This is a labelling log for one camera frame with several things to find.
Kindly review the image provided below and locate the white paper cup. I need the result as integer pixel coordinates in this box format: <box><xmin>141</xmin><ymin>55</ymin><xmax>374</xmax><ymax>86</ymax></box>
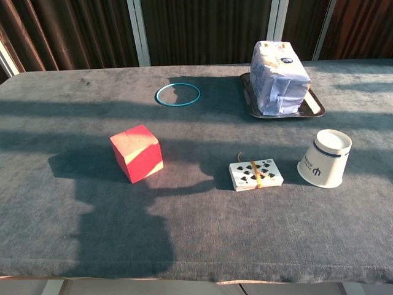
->
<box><xmin>297</xmin><ymin>128</ymin><xmax>352</xmax><ymax>189</ymax></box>

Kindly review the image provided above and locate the deck of playing cards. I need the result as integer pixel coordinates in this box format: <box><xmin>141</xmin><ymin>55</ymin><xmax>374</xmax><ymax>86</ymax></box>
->
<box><xmin>228</xmin><ymin>158</ymin><xmax>284</xmax><ymax>192</ymax></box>

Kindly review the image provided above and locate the red foam cube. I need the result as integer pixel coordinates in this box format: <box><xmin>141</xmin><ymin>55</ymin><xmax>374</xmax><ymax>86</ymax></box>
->
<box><xmin>109</xmin><ymin>124</ymin><xmax>165</xmax><ymax>184</ymax></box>

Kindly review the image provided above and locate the yellow rubber band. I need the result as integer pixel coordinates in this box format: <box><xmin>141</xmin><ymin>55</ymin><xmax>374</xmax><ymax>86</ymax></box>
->
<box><xmin>236</xmin><ymin>152</ymin><xmax>276</xmax><ymax>189</ymax></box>

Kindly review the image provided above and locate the grey table cloth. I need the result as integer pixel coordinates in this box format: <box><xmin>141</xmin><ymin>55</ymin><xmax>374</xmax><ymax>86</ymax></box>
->
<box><xmin>0</xmin><ymin>59</ymin><xmax>393</xmax><ymax>284</ymax></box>

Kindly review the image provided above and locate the white blue tissue pack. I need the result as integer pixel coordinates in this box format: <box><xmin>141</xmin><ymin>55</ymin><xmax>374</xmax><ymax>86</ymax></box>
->
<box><xmin>249</xmin><ymin>40</ymin><xmax>312</xmax><ymax>117</ymax></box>

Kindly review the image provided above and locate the dark rectangular tray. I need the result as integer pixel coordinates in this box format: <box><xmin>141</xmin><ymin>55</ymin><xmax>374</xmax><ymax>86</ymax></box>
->
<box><xmin>239</xmin><ymin>72</ymin><xmax>325</xmax><ymax>119</ymax></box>

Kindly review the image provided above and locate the blue ring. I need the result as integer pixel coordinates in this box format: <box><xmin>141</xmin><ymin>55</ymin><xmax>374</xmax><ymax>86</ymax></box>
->
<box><xmin>154</xmin><ymin>82</ymin><xmax>201</xmax><ymax>108</ymax></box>

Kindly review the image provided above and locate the white window frame post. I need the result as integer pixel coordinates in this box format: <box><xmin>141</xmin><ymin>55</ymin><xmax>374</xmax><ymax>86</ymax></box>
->
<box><xmin>0</xmin><ymin>39</ymin><xmax>20</xmax><ymax>78</ymax></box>
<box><xmin>126</xmin><ymin>0</ymin><xmax>152</xmax><ymax>67</ymax></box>
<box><xmin>266</xmin><ymin>0</ymin><xmax>292</xmax><ymax>44</ymax></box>
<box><xmin>312</xmin><ymin>0</ymin><xmax>338</xmax><ymax>61</ymax></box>

